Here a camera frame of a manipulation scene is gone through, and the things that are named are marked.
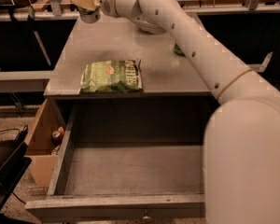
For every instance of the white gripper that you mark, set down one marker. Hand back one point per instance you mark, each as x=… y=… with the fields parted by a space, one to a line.
x=104 y=1

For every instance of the white green 7up can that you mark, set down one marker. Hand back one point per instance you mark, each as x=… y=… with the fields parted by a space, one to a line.
x=89 y=16

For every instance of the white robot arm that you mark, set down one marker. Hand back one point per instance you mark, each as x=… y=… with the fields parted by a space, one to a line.
x=241 y=145

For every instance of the green soda can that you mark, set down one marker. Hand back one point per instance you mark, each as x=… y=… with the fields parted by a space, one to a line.
x=178 y=51

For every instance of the can in cardboard box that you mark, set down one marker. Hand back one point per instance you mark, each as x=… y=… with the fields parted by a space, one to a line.
x=57 y=137

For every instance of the open grey top drawer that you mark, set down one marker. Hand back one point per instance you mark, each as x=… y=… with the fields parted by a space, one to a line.
x=109 y=171

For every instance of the white bowl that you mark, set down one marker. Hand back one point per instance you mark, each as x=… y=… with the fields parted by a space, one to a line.
x=152 y=28

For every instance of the grey cabinet with drawers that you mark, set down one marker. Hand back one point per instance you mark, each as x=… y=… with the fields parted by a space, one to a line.
x=172 y=90

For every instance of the green chip bag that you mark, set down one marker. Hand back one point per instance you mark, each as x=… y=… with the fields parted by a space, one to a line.
x=111 y=77

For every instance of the cardboard box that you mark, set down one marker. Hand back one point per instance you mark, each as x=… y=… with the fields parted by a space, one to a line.
x=41 y=143

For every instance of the black equipment at left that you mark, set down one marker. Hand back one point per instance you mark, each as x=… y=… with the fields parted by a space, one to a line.
x=13 y=164

